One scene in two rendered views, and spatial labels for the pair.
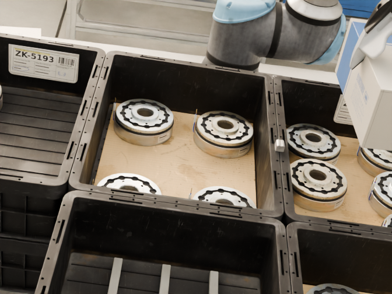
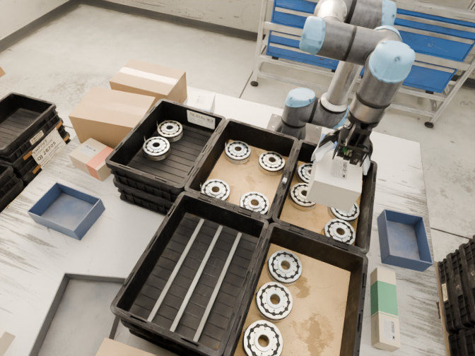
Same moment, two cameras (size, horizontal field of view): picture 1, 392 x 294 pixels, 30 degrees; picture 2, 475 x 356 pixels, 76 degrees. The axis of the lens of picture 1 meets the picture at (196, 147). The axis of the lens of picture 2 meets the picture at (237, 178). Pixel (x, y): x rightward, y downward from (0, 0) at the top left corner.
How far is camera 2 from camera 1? 0.36 m
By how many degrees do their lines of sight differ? 21
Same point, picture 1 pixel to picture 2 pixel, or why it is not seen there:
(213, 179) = (259, 186)
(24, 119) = (189, 144)
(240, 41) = (294, 115)
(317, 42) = (331, 120)
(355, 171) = not seen: hidden behind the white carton
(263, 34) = (305, 114)
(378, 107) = (313, 186)
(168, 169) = (240, 177)
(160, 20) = (299, 72)
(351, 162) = not seen: hidden behind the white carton
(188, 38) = (307, 85)
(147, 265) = (214, 223)
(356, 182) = not seen: hidden behind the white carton
